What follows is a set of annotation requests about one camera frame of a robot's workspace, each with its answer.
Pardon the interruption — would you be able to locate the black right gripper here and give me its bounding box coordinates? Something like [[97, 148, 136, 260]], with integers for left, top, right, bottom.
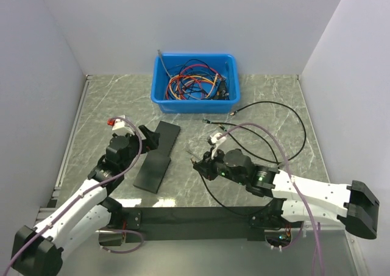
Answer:
[[194, 146, 247, 185]]

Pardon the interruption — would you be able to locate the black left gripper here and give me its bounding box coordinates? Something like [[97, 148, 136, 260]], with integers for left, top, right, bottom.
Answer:
[[120, 124, 160, 172]]

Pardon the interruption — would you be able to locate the black network switch box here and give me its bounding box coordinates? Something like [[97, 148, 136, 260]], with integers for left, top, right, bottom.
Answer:
[[133, 150, 171, 194]]

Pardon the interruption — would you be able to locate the black cable with plug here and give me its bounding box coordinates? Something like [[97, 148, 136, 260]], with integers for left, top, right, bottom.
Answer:
[[185, 101, 307, 210]]

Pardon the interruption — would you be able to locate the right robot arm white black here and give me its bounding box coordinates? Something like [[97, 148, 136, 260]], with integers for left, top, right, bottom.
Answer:
[[193, 149, 380, 239]]

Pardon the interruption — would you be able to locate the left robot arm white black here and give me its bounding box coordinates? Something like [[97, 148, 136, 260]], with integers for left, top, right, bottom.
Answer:
[[5, 119, 160, 275]]

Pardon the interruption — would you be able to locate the black flat box far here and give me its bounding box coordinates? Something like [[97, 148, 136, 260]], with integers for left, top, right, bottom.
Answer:
[[155, 121, 181, 157]]

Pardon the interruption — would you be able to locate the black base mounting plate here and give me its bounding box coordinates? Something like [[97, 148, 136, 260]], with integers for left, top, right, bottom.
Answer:
[[99, 207, 301, 246]]

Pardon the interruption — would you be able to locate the blue plastic bin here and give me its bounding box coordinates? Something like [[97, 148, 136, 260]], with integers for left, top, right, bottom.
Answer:
[[151, 53, 241, 113]]

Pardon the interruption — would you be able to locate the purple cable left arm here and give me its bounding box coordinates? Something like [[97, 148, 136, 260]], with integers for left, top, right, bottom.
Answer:
[[0, 116, 144, 276]]

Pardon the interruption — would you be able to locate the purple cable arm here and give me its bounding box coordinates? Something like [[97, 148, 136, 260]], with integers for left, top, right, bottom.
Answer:
[[219, 122, 325, 276], [0, 116, 144, 276]]

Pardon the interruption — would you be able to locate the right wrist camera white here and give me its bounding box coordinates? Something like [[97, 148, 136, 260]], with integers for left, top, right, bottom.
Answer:
[[208, 130, 227, 160]]

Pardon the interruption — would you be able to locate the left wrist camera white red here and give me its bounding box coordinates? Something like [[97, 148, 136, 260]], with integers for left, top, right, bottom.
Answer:
[[107, 115, 134, 136]]

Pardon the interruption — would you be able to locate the black cable teal plug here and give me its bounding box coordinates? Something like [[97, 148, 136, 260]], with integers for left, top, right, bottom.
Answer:
[[202, 116, 283, 164]]

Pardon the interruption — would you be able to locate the tangled coloured cables bundle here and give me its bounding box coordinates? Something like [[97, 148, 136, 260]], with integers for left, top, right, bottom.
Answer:
[[164, 58, 231, 102]]

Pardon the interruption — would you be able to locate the grey cable in bin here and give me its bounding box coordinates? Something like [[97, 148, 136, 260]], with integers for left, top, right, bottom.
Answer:
[[157, 49, 173, 79]]

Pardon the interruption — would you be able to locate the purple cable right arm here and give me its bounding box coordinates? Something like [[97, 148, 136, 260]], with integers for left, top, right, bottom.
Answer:
[[219, 122, 325, 276]]

